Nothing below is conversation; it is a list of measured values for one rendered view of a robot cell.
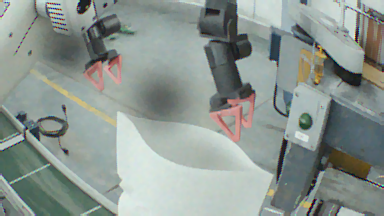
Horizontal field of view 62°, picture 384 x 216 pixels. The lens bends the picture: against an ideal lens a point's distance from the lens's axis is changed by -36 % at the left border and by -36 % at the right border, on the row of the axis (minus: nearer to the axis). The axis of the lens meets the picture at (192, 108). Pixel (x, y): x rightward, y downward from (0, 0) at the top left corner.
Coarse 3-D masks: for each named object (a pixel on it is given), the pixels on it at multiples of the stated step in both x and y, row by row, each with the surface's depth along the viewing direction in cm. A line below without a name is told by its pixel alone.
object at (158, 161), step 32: (128, 128) 117; (160, 128) 119; (192, 128) 119; (128, 160) 121; (160, 160) 103; (192, 160) 122; (224, 160) 117; (128, 192) 122; (160, 192) 106; (192, 192) 103; (224, 192) 103; (256, 192) 103
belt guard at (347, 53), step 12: (288, 12) 113; (300, 12) 102; (312, 12) 106; (300, 24) 103; (312, 24) 93; (324, 24) 91; (312, 36) 94; (324, 36) 85; (336, 36) 80; (348, 36) 87; (336, 48) 78; (348, 48) 73; (360, 48) 77; (336, 60) 78; (348, 60) 74; (360, 60) 74; (360, 72) 76
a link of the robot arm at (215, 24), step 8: (208, 0) 96; (216, 0) 94; (224, 0) 93; (232, 0) 95; (200, 8) 97; (208, 8) 97; (216, 8) 94; (224, 8) 93; (232, 8) 95; (200, 16) 97; (208, 16) 96; (216, 16) 95; (224, 16) 93; (232, 16) 96; (200, 24) 97; (208, 24) 96; (216, 24) 95; (224, 24) 94; (208, 32) 98; (216, 32) 96; (224, 32) 95
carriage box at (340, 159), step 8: (368, 64) 102; (368, 72) 92; (376, 72) 96; (336, 152) 100; (328, 160) 102; (336, 160) 101; (344, 160) 99; (352, 160) 97; (360, 160) 95; (344, 168) 99; (352, 168) 97; (360, 168) 95; (368, 168) 94
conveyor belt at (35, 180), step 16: (16, 144) 203; (0, 160) 182; (16, 160) 188; (32, 160) 194; (16, 176) 174; (32, 176) 180; (48, 176) 185; (16, 192) 162; (32, 192) 167; (48, 192) 173; (64, 192) 177; (80, 192) 182; (32, 208) 156; (48, 208) 161; (64, 208) 165; (80, 208) 170; (96, 208) 174
